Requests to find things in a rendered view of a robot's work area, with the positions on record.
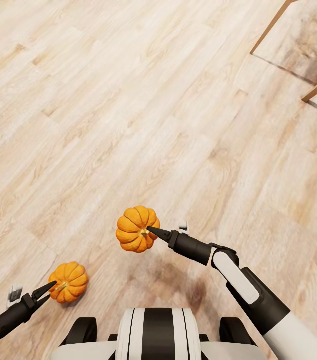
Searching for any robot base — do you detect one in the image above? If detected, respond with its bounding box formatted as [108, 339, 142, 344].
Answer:
[49, 317, 268, 360]

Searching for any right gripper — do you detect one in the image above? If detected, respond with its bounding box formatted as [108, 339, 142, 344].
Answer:
[146, 226, 199, 260]

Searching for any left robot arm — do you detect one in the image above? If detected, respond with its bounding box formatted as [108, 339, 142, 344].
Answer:
[0, 281, 57, 340]

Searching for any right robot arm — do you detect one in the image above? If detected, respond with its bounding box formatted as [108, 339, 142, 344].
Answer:
[146, 221, 317, 360]

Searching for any pumpkin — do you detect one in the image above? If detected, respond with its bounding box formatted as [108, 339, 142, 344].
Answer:
[116, 205, 161, 254]
[49, 261, 88, 304]

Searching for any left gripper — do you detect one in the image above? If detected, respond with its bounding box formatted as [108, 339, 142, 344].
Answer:
[0, 281, 57, 337]

